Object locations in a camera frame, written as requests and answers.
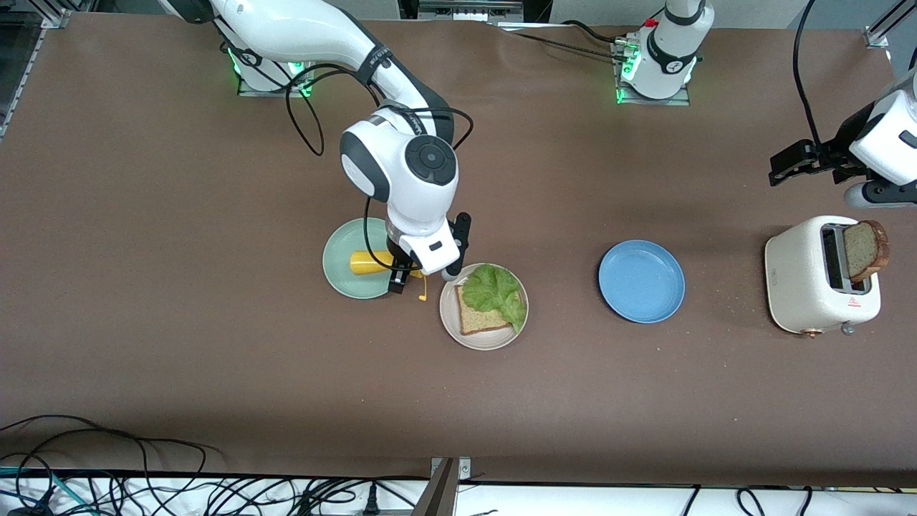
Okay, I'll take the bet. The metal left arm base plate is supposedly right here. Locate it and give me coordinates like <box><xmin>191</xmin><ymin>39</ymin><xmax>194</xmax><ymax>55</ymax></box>
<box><xmin>613</xmin><ymin>39</ymin><xmax>692</xmax><ymax>107</ymax></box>

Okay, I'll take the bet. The aluminium frame rail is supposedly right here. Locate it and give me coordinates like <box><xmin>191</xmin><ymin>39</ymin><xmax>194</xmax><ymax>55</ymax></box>
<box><xmin>863</xmin><ymin>0</ymin><xmax>917</xmax><ymax>49</ymax></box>
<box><xmin>0</xmin><ymin>0</ymin><xmax>72</xmax><ymax>144</ymax></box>

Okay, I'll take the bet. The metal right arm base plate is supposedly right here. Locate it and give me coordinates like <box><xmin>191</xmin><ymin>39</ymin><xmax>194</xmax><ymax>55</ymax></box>
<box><xmin>238</xmin><ymin>68</ymin><xmax>316</xmax><ymax>97</ymax></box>

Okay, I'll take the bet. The black looping floor cable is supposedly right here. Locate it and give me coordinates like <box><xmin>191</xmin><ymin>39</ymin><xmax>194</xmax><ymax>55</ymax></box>
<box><xmin>0</xmin><ymin>414</ymin><xmax>208</xmax><ymax>502</ymax></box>

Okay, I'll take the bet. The mint green plate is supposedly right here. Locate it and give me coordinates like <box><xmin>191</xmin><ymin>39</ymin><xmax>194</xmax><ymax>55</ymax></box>
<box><xmin>322</xmin><ymin>217</ymin><xmax>402</xmax><ymax>300</ymax></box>

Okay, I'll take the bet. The black base cable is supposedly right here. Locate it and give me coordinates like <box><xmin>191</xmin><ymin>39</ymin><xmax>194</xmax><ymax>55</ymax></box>
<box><xmin>494</xmin><ymin>29</ymin><xmax>624</xmax><ymax>62</ymax></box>
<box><xmin>559</xmin><ymin>20</ymin><xmax>628</xmax><ymax>44</ymax></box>

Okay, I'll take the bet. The green lettuce leaf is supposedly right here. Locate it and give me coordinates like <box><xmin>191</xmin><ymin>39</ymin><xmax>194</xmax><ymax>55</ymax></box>
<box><xmin>462</xmin><ymin>264</ymin><xmax>528</xmax><ymax>334</ymax></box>

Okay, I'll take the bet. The yellow mustard squeeze bottle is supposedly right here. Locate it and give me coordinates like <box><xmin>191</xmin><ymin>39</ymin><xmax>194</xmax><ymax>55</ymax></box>
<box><xmin>350</xmin><ymin>249</ymin><xmax>429</xmax><ymax>302</ymax></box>

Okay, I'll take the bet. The beige plate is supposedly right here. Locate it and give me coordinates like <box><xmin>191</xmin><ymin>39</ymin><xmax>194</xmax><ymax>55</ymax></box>
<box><xmin>439</xmin><ymin>262</ymin><xmax>529</xmax><ymax>351</ymax></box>

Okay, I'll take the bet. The brown bread slice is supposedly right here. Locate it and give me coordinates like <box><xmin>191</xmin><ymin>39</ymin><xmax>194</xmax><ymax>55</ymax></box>
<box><xmin>456</xmin><ymin>301</ymin><xmax>518</xmax><ymax>335</ymax></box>
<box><xmin>844</xmin><ymin>220</ymin><xmax>891</xmax><ymax>282</ymax></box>

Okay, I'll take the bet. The blue plate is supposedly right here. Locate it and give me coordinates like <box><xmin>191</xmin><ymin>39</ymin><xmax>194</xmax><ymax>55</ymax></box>
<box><xmin>598</xmin><ymin>239</ymin><xmax>686</xmax><ymax>324</ymax></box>

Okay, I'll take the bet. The cream white toaster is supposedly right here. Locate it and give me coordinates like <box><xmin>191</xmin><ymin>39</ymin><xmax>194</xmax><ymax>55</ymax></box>
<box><xmin>764</xmin><ymin>215</ymin><xmax>882</xmax><ymax>338</ymax></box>

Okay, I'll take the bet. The metal frame crossbar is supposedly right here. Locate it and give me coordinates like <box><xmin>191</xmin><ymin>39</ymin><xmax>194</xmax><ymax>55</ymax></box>
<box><xmin>398</xmin><ymin>0</ymin><xmax>552</xmax><ymax>28</ymax></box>

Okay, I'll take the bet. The teal floor cable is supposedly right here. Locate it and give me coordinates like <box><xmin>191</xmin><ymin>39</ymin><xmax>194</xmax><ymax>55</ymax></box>
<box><xmin>0</xmin><ymin>466</ymin><xmax>94</xmax><ymax>516</ymax></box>

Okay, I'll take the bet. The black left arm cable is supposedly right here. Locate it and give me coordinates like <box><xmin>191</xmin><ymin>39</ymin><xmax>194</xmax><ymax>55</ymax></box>
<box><xmin>793</xmin><ymin>0</ymin><xmax>825</xmax><ymax>151</ymax></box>

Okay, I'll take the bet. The metal camera mount beam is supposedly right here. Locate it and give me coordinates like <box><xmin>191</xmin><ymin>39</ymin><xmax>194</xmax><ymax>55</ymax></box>
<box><xmin>412</xmin><ymin>457</ymin><xmax>474</xmax><ymax>516</ymax></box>

